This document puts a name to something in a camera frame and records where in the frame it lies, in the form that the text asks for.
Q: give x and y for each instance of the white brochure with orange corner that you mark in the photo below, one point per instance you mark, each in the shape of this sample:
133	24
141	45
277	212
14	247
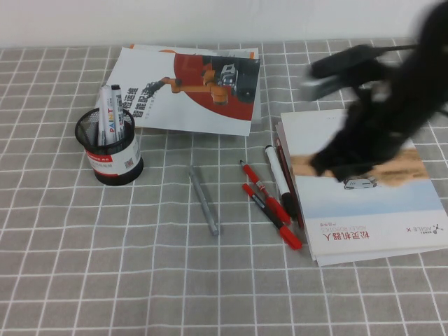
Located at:
147	48

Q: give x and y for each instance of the dark red pencil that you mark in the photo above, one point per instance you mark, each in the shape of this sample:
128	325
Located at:
290	182

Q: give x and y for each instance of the black mesh pen holder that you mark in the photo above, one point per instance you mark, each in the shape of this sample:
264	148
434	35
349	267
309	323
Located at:
115	164

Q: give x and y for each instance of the white marker with black cap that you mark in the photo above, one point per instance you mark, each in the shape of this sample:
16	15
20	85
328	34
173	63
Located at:
278	171

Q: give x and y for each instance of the grey metal pen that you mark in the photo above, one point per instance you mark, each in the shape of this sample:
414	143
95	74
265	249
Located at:
204	203

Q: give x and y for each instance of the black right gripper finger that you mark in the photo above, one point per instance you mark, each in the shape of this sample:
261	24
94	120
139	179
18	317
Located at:
323	162
355	173

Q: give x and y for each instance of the brochure with orange robot arm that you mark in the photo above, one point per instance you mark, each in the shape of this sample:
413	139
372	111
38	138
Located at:
157	105

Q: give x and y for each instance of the grey checked tablecloth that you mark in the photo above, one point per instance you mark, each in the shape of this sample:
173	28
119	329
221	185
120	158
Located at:
175	280

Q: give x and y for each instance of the brochure stack with landscape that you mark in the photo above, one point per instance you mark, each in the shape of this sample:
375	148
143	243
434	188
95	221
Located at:
350	259

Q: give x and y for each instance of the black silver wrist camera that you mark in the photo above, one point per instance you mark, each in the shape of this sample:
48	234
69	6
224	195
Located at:
339	68

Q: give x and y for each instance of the red and black pen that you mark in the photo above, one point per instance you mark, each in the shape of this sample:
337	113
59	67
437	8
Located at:
273	218

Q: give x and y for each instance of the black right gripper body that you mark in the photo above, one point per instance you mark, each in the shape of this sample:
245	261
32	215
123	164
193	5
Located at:
381	126

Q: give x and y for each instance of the red capped gel pen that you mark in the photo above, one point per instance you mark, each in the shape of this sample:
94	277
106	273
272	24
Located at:
260	185

